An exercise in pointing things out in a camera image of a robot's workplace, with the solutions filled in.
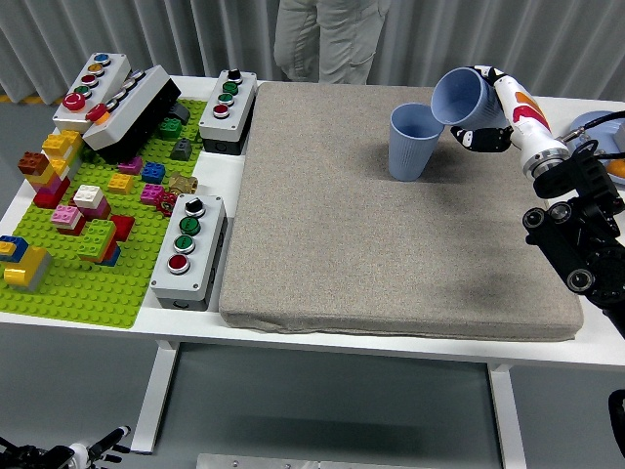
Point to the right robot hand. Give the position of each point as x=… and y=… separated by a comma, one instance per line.
x=529, y=122

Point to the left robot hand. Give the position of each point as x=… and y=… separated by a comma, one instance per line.
x=100, y=445

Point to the blue ribbed plastic cup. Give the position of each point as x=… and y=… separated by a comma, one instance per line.
x=459, y=98
x=407, y=151

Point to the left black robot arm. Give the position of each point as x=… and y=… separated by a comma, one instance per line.
x=29, y=456

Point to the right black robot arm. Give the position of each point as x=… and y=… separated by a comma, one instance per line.
x=586, y=181

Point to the white table leg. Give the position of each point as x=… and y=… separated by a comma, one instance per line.
x=508, y=415
x=151, y=400

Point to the blue plate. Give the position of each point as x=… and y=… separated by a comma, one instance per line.
x=610, y=134

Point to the grey metal block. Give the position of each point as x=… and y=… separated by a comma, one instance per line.
x=620, y=139

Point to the orange fruit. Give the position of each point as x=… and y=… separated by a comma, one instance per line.
x=617, y=168

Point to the green studded baseplate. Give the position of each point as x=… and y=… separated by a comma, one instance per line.
x=97, y=293

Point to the large yellow toy brick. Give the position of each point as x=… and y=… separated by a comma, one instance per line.
x=24, y=266

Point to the grey-brown fabric mat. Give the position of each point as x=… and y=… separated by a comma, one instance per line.
x=366, y=244

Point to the large green toy brick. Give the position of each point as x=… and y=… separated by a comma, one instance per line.
x=97, y=234

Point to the person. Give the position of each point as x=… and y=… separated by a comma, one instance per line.
x=332, y=39

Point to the red toy brick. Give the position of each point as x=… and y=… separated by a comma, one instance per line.
x=46, y=199
x=73, y=229
x=123, y=225

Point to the four-button grey control box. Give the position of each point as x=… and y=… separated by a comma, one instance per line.
x=205, y=244
x=244, y=98

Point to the pink toy brick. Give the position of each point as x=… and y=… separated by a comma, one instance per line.
x=66, y=215

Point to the magenta toy brick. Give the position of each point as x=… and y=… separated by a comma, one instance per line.
x=100, y=210
x=150, y=194
x=51, y=185
x=131, y=166

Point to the white toy brick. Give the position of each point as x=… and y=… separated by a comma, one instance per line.
x=89, y=194

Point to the small yellow toy brick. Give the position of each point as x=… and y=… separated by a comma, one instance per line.
x=120, y=184
x=57, y=166

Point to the small blue toy brick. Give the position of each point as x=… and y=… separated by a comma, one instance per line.
x=153, y=172

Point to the brown toy brick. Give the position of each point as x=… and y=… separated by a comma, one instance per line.
x=33, y=163

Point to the dark grey slope brick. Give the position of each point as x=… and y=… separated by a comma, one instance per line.
x=181, y=149

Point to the small green toy brick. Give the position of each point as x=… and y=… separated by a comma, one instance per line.
x=170, y=128

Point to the black curved toy piece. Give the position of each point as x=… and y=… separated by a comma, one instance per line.
x=179, y=113

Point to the tilted grey-black control box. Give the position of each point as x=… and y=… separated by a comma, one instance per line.
x=141, y=93

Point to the five-button grey control box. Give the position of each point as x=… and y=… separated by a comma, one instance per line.
x=114, y=68

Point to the grey pleated curtain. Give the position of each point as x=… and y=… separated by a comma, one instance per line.
x=146, y=29

